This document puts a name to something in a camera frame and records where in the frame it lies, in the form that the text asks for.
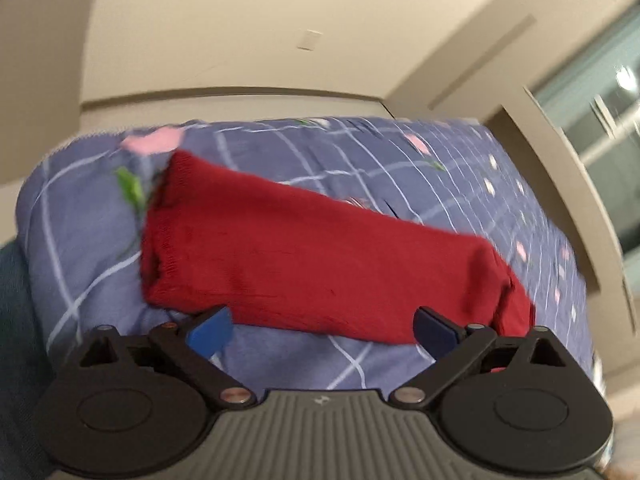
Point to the window with white frame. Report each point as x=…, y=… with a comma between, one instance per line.
x=593, y=100

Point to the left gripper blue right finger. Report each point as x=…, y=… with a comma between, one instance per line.
x=439, y=336

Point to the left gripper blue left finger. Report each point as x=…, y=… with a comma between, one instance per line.
x=205, y=333

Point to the white wall socket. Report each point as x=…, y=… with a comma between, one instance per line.
x=309, y=40

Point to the grey window shelf cabinet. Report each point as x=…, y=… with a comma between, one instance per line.
x=562, y=186

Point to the red knit sweater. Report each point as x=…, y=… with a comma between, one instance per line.
x=287, y=258

